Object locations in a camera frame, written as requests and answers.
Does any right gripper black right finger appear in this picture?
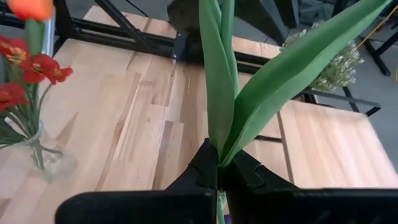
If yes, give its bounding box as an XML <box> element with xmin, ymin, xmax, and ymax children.
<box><xmin>221</xmin><ymin>150</ymin><xmax>398</xmax><ymax>224</ymax></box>

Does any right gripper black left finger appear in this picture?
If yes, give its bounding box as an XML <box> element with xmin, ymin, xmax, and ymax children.
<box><xmin>55</xmin><ymin>138</ymin><xmax>219</xmax><ymax>224</ymax></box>

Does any dark red artificial tulip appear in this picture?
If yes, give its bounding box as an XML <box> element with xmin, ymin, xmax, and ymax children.
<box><xmin>198</xmin><ymin>0</ymin><xmax>393</xmax><ymax>224</ymax></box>

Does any clear glass vase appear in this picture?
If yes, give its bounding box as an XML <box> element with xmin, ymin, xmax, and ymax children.
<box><xmin>0</xmin><ymin>118</ymin><xmax>78</xmax><ymax>184</ymax></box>

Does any red artificial flower bunch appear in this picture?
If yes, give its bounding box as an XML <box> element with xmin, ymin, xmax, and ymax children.
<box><xmin>0</xmin><ymin>34</ymin><xmax>75</xmax><ymax>170</ymax></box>

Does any orange artificial tulip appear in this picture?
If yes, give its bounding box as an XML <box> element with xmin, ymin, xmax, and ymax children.
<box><xmin>6</xmin><ymin>0</ymin><xmax>55</xmax><ymax>57</ymax></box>

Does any wooden shelf with black legs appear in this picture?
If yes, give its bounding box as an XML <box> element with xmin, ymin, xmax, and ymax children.
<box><xmin>276</xmin><ymin>99</ymin><xmax>398</xmax><ymax>189</ymax></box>

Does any potted green white-flowered plant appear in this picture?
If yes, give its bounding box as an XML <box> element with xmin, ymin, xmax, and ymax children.
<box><xmin>281</xmin><ymin>20</ymin><xmax>364</xmax><ymax>93</ymax></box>

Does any black aluminium table frame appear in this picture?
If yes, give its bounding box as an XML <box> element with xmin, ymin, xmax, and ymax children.
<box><xmin>0</xmin><ymin>0</ymin><xmax>382</xmax><ymax>118</ymax></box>

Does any yellow cable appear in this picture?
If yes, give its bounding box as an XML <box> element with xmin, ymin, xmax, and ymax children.
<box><xmin>356</xmin><ymin>5</ymin><xmax>398</xmax><ymax>49</ymax></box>

